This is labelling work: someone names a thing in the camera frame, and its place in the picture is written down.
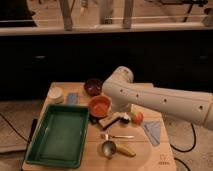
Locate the black floor cable left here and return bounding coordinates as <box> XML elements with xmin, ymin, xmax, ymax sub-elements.
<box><xmin>0</xmin><ymin>112</ymin><xmax>30</xmax><ymax>144</ymax></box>

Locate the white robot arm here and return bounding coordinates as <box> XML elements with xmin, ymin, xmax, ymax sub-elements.
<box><xmin>102</xmin><ymin>66</ymin><xmax>213</xmax><ymax>131</ymax></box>

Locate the metal measuring cup yellow handle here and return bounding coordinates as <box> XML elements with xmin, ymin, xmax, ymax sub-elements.
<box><xmin>101</xmin><ymin>140</ymin><xmax>136</xmax><ymax>158</ymax></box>

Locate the black floor cable right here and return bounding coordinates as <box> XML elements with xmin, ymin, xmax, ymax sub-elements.
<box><xmin>170</xmin><ymin>123</ymin><xmax>198</xmax><ymax>171</ymax></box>

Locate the orange apple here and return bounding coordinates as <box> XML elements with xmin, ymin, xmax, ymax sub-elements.
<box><xmin>132</xmin><ymin>112</ymin><xmax>144</xmax><ymax>125</ymax></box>

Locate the black edged wooden block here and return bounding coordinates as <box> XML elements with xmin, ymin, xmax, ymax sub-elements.
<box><xmin>99</xmin><ymin>112</ymin><xmax>120</xmax><ymax>130</ymax></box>

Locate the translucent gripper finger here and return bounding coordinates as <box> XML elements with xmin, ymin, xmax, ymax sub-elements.
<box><xmin>131</xmin><ymin>105</ymin><xmax>140</xmax><ymax>117</ymax></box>

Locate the white cup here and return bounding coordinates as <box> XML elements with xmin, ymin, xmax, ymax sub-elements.
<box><xmin>48</xmin><ymin>87</ymin><xmax>64</xmax><ymax>104</ymax></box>

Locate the dark maroon bowl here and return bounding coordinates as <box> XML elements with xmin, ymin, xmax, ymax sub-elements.
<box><xmin>84</xmin><ymin>78</ymin><xmax>103</xmax><ymax>96</ymax></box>

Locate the blue folded cloth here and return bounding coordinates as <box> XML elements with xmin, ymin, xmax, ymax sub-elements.
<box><xmin>142</xmin><ymin>121</ymin><xmax>161</xmax><ymax>147</ymax></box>

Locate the orange bowl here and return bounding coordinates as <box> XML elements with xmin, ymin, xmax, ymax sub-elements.
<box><xmin>88</xmin><ymin>95</ymin><xmax>111</xmax><ymax>118</ymax></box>

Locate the green plastic tray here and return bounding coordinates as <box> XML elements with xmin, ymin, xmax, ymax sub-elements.
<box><xmin>26</xmin><ymin>104</ymin><xmax>89</xmax><ymax>169</ymax></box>

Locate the black floor cable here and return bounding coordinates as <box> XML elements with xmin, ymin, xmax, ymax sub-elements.
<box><xmin>170</xmin><ymin>123</ymin><xmax>198</xmax><ymax>171</ymax></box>
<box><xmin>0</xmin><ymin>112</ymin><xmax>30</xmax><ymax>144</ymax></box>

